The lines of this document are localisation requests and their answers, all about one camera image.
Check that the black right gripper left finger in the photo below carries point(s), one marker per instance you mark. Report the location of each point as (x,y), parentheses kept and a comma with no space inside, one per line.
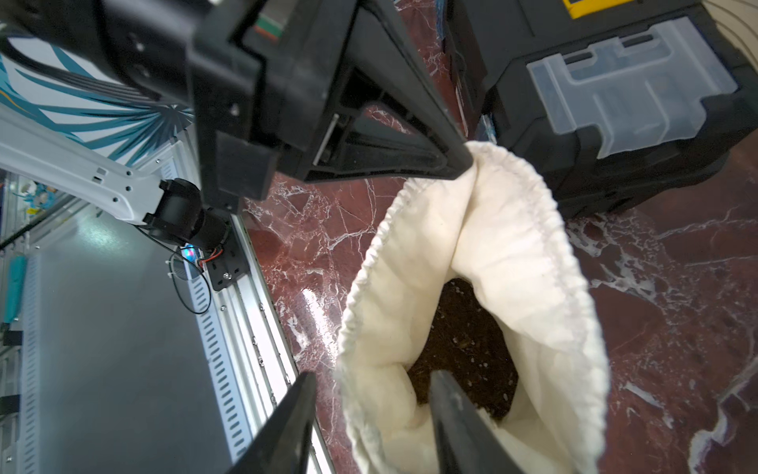
(283,444)

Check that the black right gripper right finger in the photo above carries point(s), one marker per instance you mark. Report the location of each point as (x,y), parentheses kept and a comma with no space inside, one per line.
(463,442)

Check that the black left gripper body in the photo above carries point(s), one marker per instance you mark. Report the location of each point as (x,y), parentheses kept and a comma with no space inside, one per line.
(257,75)

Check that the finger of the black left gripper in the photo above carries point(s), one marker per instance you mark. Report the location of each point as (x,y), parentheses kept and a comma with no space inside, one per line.
(385,55)
(356,147)

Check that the white cloth soil bag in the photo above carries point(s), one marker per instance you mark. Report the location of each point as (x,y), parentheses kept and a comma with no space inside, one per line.
(474,276)

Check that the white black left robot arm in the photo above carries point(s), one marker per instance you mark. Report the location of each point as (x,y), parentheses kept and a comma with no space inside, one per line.
(173,210)

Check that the black yellow plastic toolbox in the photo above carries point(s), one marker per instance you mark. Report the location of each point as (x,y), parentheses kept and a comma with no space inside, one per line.
(612,102)

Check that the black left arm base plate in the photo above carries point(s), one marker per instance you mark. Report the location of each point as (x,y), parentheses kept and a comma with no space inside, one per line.
(233,262)

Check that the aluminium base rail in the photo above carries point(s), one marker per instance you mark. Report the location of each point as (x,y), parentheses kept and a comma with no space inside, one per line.
(124,371)

